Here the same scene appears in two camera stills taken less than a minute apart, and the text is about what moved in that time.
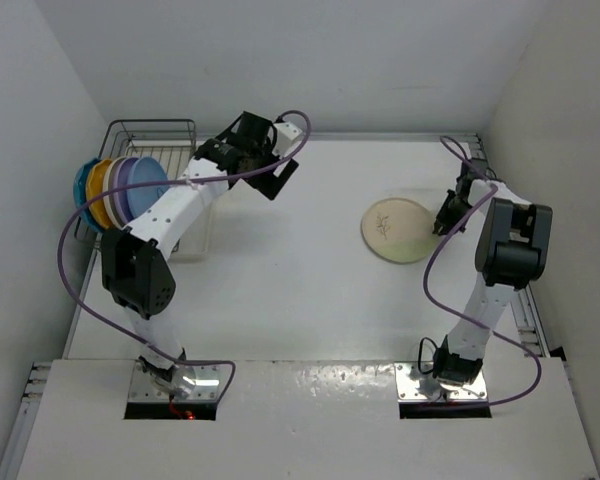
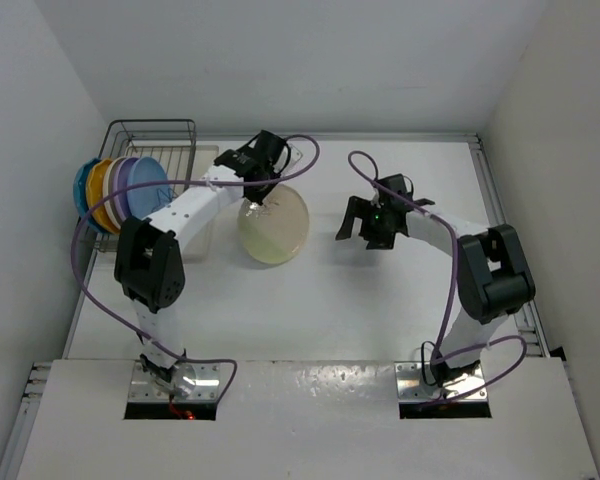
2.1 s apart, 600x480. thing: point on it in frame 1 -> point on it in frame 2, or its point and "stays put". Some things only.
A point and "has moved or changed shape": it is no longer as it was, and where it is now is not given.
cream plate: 107,187 stays put
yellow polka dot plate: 94,187 stays put
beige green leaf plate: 398,230 has moved or changed shape
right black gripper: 444,222 -> 361,208
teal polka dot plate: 80,194 stays put
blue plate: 144,169 stays put
